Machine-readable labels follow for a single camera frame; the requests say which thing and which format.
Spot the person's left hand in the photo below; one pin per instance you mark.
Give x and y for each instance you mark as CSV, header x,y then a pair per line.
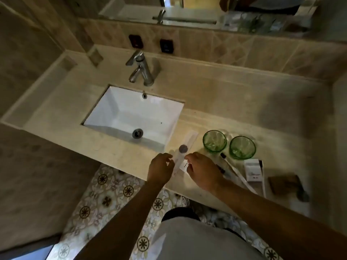
x,y
161,170

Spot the person's right hand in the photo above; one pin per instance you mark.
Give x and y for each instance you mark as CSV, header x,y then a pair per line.
x,y
204,171

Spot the clear packet with black label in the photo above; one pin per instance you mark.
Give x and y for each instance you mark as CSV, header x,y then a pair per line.
x,y
223,170

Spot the white hotel box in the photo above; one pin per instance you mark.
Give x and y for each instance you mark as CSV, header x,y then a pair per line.
x,y
185,165
253,170

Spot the green glass cup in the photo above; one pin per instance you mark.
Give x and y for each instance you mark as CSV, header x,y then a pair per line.
x,y
242,147
214,141

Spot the clear packet with round sticker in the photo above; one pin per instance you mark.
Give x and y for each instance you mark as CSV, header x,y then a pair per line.
x,y
187,144
302,196

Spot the white sink basin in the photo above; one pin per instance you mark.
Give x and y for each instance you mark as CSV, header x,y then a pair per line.
x,y
141,113

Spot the brown soap box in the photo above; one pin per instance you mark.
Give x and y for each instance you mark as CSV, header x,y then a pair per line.
x,y
283,184

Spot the person's right forearm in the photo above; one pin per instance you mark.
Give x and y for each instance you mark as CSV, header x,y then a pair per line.
x,y
271,219

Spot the person's left forearm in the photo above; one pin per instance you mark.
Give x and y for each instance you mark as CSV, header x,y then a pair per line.
x,y
130,222

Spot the person's black shorts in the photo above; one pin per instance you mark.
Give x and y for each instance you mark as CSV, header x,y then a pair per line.
x,y
180,213

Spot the person's white shirt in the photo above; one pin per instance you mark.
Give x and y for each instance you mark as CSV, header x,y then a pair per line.
x,y
203,241

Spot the chrome faucet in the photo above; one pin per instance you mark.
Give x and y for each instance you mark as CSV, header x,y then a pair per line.
x,y
143,70

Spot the black wall switch blue mark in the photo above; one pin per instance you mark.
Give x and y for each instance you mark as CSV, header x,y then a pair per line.
x,y
166,46

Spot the black wall switch red mark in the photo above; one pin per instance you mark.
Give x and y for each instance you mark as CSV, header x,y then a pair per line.
x,y
135,41

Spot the wall mirror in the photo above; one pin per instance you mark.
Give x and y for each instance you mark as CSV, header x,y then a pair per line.
x,y
206,13

